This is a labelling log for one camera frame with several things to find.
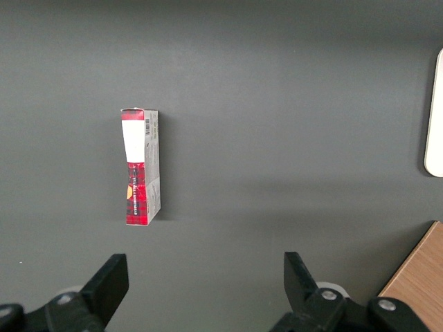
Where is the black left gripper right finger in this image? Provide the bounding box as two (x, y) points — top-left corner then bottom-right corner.
(268, 251), (433, 332)

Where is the beige rectangular tray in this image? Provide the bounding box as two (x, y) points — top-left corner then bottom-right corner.
(424, 47), (443, 178)

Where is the red plaid cardboard box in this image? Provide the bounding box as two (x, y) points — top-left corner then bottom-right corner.
(120, 107), (162, 226)

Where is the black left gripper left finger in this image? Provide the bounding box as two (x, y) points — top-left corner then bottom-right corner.
(0, 253), (130, 332)

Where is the wooden drawer cabinet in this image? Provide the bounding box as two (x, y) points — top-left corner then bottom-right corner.
(377, 221), (443, 332)

